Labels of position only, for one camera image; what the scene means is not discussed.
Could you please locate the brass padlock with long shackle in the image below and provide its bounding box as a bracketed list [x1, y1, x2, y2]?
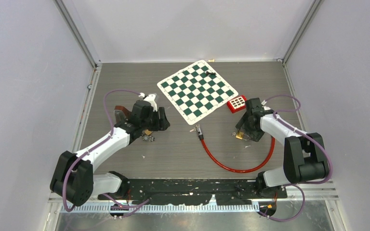
[235, 131, 247, 140]

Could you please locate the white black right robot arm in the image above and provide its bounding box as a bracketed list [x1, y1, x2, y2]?
[236, 98, 330, 198]

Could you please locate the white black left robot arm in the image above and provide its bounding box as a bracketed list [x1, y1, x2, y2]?
[50, 100, 170, 206]

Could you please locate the red white grid block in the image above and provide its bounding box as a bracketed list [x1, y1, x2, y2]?
[226, 95, 247, 114]

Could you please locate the green white chess mat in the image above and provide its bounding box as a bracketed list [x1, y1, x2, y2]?
[157, 60, 238, 125]

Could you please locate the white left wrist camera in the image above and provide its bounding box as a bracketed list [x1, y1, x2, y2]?
[139, 92, 159, 112]

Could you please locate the red cable lock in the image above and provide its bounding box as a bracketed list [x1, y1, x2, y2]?
[199, 135, 276, 174]

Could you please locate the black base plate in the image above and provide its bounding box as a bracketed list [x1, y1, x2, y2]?
[109, 179, 287, 205]

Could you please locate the left aluminium frame post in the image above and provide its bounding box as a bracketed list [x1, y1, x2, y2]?
[53, 0, 102, 69]

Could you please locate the aluminium corner frame post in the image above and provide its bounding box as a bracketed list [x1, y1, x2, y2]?
[277, 0, 324, 67]

